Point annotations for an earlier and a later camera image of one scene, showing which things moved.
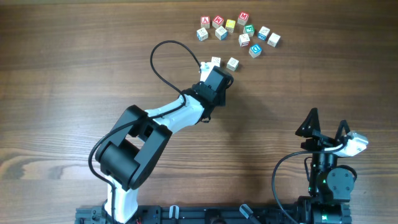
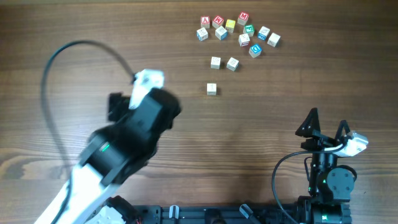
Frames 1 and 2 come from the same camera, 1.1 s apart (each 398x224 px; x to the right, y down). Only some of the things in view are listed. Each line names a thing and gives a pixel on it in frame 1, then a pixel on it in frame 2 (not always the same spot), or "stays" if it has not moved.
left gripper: (221, 99) -> (120, 107)
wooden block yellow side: (232, 64) stays
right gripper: (319, 140) stays
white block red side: (244, 40) stays
